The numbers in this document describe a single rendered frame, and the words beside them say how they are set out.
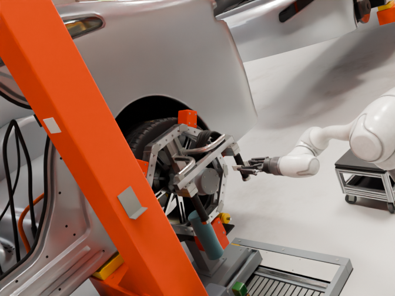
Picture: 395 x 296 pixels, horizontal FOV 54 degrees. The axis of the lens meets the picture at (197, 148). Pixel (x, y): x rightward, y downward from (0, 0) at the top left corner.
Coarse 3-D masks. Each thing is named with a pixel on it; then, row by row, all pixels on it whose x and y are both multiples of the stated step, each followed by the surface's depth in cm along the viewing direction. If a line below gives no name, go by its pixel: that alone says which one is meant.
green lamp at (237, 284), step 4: (236, 284) 144; (240, 284) 143; (244, 284) 142; (232, 288) 143; (236, 288) 142; (240, 288) 141; (244, 288) 142; (236, 292) 142; (240, 292) 141; (244, 292) 142
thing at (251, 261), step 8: (248, 248) 239; (248, 256) 236; (256, 256) 234; (240, 264) 231; (248, 264) 228; (256, 264) 233; (240, 272) 224; (248, 272) 228; (232, 280) 224; (240, 280) 223
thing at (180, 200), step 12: (192, 144) 216; (192, 156) 225; (204, 156) 218; (168, 168) 200; (156, 192) 195; (168, 192) 201; (168, 204) 199; (180, 204) 206; (192, 204) 221; (204, 204) 215; (168, 216) 222; (180, 216) 205
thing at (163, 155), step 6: (162, 150) 217; (162, 156) 217; (168, 162) 219; (156, 168) 209; (156, 174) 208; (156, 180) 208; (156, 186) 208; (162, 198) 216; (174, 198) 222; (162, 204) 216
